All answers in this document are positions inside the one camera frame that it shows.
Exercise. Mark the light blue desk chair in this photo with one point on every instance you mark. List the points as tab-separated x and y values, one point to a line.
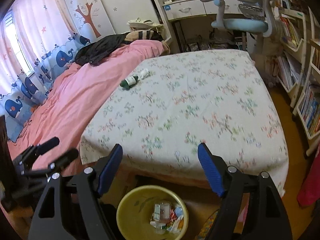
258	17

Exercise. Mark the trash pile in bin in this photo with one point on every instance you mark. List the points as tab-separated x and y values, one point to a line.
167	217

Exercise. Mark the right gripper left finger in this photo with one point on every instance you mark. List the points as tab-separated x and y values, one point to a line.
70	207

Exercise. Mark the white wardrobe tree decal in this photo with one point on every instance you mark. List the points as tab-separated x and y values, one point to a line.
95	19

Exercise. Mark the pink quilt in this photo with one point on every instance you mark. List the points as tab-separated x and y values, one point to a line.
76	96

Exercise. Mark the green small bottle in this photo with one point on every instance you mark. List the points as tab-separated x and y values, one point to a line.
129	82

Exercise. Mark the colourful floor mat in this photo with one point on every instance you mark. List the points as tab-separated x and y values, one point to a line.
207	226

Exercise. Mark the floral bed sheet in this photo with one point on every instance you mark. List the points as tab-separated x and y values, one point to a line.
216	97

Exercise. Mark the black clothing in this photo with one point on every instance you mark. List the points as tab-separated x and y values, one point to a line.
95	52

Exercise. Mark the red cloth item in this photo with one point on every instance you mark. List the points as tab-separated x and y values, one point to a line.
310	189

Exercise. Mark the yellow-green trash bin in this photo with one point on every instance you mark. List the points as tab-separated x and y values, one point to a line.
135	210

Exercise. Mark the white bookshelf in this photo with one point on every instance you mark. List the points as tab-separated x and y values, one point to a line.
299	65

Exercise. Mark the beige tote bag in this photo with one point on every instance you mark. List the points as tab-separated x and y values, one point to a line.
139	24

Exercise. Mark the striped pillow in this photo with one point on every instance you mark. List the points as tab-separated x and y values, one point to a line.
143	35

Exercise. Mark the white desk with drawers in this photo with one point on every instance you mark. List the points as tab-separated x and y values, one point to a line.
179	10

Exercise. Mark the small white wrapper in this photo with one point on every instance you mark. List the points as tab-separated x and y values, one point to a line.
144	73

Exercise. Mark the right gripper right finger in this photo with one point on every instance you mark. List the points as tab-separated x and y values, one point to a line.
266	214

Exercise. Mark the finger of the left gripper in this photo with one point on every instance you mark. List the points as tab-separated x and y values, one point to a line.
64	160
47	146

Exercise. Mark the whale pattern curtain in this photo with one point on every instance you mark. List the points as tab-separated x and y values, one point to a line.
21	92

